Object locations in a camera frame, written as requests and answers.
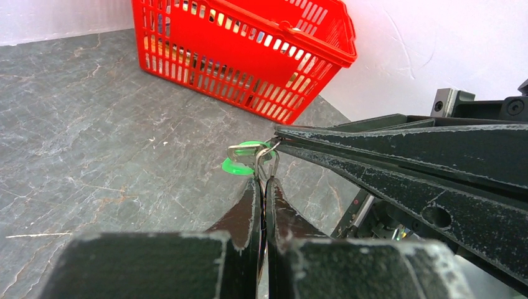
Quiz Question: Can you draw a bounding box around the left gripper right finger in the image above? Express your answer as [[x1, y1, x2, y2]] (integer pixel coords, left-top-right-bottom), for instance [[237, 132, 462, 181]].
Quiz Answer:
[[266, 177, 328, 298]]

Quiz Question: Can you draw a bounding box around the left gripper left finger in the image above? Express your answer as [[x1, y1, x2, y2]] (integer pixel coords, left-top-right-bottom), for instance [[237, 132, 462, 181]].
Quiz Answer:
[[207, 177, 262, 298]]

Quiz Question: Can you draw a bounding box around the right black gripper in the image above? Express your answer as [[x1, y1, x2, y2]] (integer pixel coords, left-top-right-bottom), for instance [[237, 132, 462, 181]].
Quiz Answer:
[[275, 81, 527, 289]]

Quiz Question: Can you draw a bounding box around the green key tag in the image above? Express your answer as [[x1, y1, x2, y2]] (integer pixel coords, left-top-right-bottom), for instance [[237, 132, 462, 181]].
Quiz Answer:
[[222, 141, 270, 176]]

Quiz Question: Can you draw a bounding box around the large silver keyring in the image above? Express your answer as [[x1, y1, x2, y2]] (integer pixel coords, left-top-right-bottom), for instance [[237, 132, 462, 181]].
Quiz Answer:
[[254, 143, 280, 284]]

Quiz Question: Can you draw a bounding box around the red plastic basket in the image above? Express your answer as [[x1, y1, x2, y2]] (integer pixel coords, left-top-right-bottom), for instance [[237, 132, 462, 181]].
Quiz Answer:
[[131, 0, 357, 125]]

